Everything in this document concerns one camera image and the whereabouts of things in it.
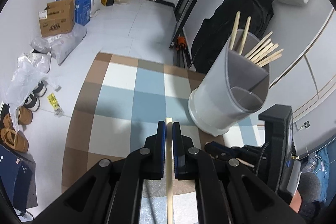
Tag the white plastic utensil holder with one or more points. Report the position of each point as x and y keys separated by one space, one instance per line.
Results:
x=215 y=98

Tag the orange tool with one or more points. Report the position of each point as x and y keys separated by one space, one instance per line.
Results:
x=181 y=43

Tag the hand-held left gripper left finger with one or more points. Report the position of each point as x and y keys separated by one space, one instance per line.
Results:
x=160 y=155

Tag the blue cardboard box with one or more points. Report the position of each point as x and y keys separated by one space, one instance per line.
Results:
x=82 y=8

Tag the bundle of wooden chopsticks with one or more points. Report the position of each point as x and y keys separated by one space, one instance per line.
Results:
x=262 y=52

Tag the checkered floor mat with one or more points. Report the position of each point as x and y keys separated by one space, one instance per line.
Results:
x=118 y=108

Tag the black backpack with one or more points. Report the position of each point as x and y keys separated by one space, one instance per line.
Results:
x=231 y=16

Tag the grey plastic parcel bag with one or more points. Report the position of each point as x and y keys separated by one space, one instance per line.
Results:
x=65 y=43

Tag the white black sneaker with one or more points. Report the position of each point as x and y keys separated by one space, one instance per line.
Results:
x=40 y=88
x=31 y=103

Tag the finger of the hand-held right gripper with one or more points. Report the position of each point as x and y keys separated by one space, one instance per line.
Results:
x=218 y=150

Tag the brown cardboard box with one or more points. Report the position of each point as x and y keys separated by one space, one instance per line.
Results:
x=57 y=19

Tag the person's dark trouser leg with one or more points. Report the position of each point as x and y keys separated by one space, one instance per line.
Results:
x=312 y=209

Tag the pale bamboo chopstick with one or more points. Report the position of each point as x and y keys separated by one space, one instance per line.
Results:
x=169 y=200
x=245 y=162

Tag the navy shoe box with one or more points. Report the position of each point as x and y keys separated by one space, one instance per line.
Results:
x=13 y=179

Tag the blue printed cloth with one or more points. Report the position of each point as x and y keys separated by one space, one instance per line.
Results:
x=319 y=166

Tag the yellow tube on floor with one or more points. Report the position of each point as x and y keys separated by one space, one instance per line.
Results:
x=53 y=102

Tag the clear crumpled plastic bag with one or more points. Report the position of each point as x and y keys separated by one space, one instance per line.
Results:
x=23 y=79

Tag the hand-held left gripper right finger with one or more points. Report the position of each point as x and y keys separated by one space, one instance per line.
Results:
x=177 y=155

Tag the person's right forearm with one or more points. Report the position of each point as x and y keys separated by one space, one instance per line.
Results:
x=295 y=201

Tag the grey fuzzy cloth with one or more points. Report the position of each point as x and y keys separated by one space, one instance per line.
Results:
x=309 y=184

